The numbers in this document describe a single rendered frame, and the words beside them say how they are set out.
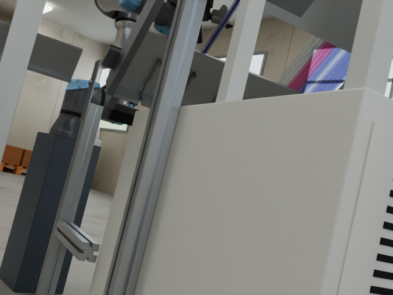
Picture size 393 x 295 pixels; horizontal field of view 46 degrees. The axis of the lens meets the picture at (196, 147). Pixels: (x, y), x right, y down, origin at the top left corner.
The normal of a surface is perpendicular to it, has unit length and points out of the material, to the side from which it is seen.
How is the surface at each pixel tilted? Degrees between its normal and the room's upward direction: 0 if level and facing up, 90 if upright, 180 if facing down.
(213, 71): 136
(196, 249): 90
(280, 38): 90
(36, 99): 90
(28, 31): 90
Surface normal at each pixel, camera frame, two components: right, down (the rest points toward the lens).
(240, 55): 0.46, 0.04
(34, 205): -0.74, -0.23
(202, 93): 0.15, 0.72
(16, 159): 0.75, 0.13
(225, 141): -0.86, -0.25
